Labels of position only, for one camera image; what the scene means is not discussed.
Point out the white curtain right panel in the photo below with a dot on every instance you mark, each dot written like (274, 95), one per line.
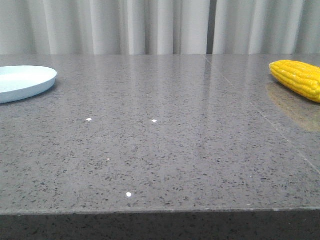
(266, 27)

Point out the light blue round plate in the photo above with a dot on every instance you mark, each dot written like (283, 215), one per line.
(24, 81)

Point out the white curtain panel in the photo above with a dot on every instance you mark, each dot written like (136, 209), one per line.
(266, 27)
(104, 27)

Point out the white curtain left panel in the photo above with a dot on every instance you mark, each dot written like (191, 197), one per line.
(104, 27)

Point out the yellow corn cob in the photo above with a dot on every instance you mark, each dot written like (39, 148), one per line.
(302, 78)

